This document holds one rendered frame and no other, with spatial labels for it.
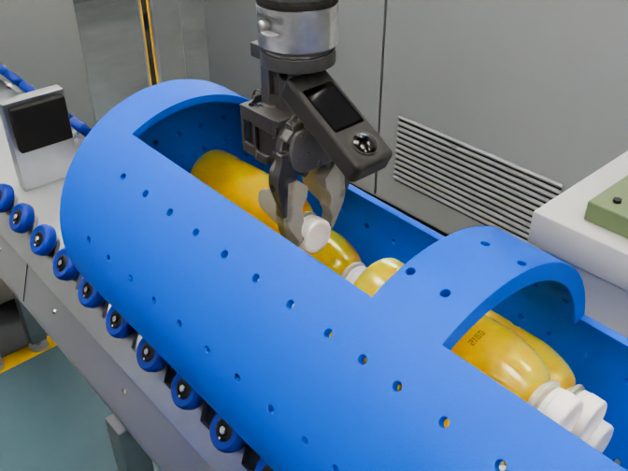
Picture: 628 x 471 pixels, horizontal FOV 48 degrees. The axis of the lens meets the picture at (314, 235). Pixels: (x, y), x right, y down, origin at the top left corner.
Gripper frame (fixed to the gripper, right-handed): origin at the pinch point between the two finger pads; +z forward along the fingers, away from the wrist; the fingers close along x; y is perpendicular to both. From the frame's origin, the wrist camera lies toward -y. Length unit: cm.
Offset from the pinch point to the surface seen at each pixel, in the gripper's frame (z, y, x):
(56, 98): 2, 59, 3
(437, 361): -9.8, -27.6, 13.4
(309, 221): -2.0, 0.1, 0.5
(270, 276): -8.9, -12.2, 15.1
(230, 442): 14.5, -6.1, 16.6
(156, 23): -1, 74, -25
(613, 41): 18, 37, -134
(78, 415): 109, 99, 1
